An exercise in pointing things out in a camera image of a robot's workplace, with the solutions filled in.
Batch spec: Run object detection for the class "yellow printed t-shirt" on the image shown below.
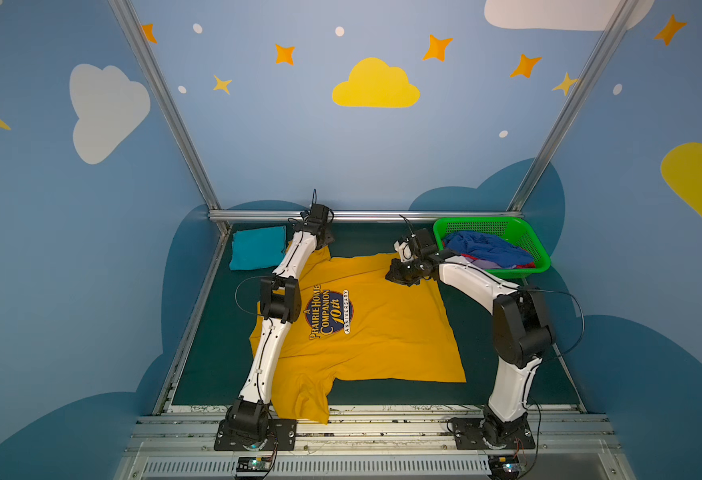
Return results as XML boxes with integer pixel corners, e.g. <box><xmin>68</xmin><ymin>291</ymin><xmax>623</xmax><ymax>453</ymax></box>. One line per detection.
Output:
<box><xmin>250</xmin><ymin>248</ymin><xmax>466</xmax><ymax>424</ymax></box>

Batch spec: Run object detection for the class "green plastic laundry basket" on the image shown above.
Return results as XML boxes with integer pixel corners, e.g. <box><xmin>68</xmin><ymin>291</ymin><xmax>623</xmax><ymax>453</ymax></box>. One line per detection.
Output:
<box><xmin>433</xmin><ymin>217</ymin><xmax>550</xmax><ymax>280</ymax></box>

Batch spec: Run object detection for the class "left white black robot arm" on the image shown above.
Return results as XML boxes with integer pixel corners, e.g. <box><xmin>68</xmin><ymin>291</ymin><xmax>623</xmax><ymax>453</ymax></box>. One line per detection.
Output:
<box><xmin>220</xmin><ymin>196</ymin><xmax>334</xmax><ymax>450</ymax></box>

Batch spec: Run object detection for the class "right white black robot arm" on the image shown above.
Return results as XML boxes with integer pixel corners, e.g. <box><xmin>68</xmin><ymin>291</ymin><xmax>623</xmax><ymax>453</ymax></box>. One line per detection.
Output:
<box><xmin>385</xmin><ymin>219</ymin><xmax>556</xmax><ymax>449</ymax></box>

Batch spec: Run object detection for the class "folded teal t-shirt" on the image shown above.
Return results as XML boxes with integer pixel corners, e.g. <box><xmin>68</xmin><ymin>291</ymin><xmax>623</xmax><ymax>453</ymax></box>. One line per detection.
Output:
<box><xmin>229</xmin><ymin>226</ymin><xmax>286</xmax><ymax>271</ymax></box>

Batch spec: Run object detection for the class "lavender t-shirt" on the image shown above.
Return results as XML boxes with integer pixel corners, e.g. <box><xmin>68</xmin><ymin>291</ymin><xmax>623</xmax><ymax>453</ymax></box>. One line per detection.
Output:
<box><xmin>464</xmin><ymin>255</ymin><xmax>501</xmax><ymax>270</ymax></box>

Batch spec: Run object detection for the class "blue t-shirt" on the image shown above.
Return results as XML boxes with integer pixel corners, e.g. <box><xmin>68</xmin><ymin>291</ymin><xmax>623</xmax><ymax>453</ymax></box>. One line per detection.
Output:
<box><xmin>443</xmin><ymin>231</ymin><xmax>522</xmax><ymax>252</ymax></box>

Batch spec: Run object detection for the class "red t-shirt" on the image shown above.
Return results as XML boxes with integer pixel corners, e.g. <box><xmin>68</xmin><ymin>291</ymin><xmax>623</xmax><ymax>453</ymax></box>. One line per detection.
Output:
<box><xmin>455</xmin><ymin>248</ymin><xmax>534</xmax><ymax>269</ymax></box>

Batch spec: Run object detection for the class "right green circuit board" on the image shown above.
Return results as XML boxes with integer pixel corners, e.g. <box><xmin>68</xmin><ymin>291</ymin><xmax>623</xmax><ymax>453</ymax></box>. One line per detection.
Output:
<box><xmin>487</xmin><ymin>456</ymin><xmax>522</xmax><ymax>480</ymax></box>

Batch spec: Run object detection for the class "green circuit board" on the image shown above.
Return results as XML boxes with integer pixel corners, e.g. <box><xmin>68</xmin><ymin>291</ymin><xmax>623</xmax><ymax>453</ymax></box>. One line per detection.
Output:
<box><xmin>487</xmin><ymin>456</ymin><xmax>522</xmax><ymax>480</ymax></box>
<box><xmin>233</xmin><ymin>456</ymin><xmax>273</xmax><ymax>479</ymax></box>

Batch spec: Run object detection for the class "left green circuit board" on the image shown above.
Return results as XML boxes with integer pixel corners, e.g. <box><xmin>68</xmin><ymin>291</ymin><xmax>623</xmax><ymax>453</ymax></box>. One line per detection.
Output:
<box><xmin>233</xmin><ymin>456</ymin><xmax>273</xmax><ymax>479</ymax></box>

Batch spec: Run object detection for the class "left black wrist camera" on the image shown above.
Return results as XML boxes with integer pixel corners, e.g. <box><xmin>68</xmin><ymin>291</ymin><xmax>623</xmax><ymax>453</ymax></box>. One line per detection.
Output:
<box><xmin>304</xmin><ymin>203</ymin><xmax>332</xmax><ymax>235</ymax></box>

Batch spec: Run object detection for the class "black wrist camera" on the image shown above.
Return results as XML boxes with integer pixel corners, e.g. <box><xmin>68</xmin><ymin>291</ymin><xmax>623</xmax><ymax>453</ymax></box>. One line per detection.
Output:
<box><xmin>394</xmin><ymin>228</ymin><xmax>439</xmax><ymax>262</ymax></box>
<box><xmin>304</xmin><ymin>203</ymin><xmax>332</xmax><ymax>235</ymax></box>

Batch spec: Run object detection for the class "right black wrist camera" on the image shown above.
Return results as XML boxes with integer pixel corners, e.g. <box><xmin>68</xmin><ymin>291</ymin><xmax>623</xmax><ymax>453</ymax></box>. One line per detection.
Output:
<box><xmin>394</xmin><ymin>228</ymin><xmax>439</xmax><ymax>262</ymax></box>

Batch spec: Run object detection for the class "horizontal aluminium frame bar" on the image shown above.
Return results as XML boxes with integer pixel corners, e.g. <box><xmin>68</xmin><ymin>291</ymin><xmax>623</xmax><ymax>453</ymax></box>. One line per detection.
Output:
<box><xmin>208</xmin><ymin>210</ymin><xmax>523</xmax><ymax>223</ymax></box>

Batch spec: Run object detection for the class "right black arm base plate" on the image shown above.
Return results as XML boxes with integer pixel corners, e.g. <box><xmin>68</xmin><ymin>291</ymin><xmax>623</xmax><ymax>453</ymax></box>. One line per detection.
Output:
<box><xmin>447</xmin><ymin>417</ymin><xmax>536</xmax><ymax>450</ymax></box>

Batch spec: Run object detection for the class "right side table rail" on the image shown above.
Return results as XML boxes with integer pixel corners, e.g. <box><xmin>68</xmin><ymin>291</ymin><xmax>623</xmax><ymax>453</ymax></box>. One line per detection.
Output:
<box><xmin>525</xmin><ymin>281</ymin><xmax>587</xmax><ymax>413</ymax></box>

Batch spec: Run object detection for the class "table rail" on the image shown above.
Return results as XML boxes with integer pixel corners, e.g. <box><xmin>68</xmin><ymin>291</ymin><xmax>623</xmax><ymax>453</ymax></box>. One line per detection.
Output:
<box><xmin>525</xmin><ymin>281</ymin><xmax>587</xmax><ymax>413</ymax></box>
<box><xmin>142</xmin><ymin>231</ymin><xmax>229</xmax><ymax>416</ymax></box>

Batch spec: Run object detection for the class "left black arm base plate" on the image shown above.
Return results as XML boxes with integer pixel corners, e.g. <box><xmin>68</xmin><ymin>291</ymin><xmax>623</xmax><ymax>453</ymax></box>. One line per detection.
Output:
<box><xmin>213</xmin><ymin>419</ymin><xmax>297</xmax><ymax>452</ymax></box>

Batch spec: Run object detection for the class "left side table rail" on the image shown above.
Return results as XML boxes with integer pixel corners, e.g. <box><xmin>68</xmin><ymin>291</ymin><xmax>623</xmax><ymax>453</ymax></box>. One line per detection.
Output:
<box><xmin>142</xmin><ymin>231</ymin><xmax>229</xmax><ymax>416</ymax></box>

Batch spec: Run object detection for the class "aluminium mounting rail base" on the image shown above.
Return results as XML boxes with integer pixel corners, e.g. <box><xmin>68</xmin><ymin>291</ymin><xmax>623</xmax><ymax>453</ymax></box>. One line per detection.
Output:
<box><xmin>115</xmin><ymin>405</ymin><xmax>635</xmax><ymax>479</ymax></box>

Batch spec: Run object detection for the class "left aluminium frame post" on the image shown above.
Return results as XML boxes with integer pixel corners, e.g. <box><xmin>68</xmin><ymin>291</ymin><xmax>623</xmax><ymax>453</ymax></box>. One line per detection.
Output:
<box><xmin>108</xmin><ymin>0</ymin><xmax>230</xmax><ymax>236</ymax></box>

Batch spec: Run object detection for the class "aluminium frame post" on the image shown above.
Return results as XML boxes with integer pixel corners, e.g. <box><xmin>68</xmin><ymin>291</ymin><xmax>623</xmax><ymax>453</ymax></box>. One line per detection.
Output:
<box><xmin>506</xmin><ymin>0</ymin><xmax>640</xmax><ymax>215</ymax></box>
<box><xmin>108</xmin><ymin>0</ymin><xmax>230</xmax><ymax>236</ymax></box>

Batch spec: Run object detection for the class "right aluminium frame post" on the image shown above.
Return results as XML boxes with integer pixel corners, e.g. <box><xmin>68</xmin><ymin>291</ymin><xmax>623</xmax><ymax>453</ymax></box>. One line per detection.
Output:
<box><xmin>506</xmin><ymin>0</ymin><xmax>640</xmax><ymax>215</ymax></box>

